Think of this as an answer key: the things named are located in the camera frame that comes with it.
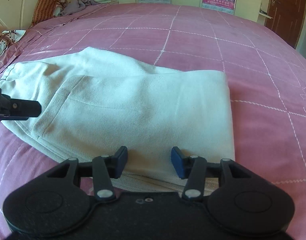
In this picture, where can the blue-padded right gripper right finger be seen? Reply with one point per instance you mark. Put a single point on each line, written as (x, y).
(193, 170)

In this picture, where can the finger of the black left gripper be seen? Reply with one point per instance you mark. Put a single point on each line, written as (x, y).
(18, 110)

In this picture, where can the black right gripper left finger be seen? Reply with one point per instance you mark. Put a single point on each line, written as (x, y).
(106, 168)

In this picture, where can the white sweatpants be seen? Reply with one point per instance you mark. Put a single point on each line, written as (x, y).
(95, 101)

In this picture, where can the white brown patterned pillow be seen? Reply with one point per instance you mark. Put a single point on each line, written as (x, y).
(9, 37)

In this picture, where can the orange striped cushion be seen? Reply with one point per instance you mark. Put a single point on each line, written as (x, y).
(44, 10)

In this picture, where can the pink checked bed sheet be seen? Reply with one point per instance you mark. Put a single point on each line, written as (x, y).
(266, 77)

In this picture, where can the grey crumpled cloth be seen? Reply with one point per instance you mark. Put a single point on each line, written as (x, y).
(76, 6)

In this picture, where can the brown wooden door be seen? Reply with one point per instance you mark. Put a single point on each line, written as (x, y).
(288, 19)

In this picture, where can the cream corner shelf unit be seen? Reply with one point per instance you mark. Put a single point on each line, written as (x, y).
(264, 12)

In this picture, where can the metal door handle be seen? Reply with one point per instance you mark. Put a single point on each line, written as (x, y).
(273, 2)

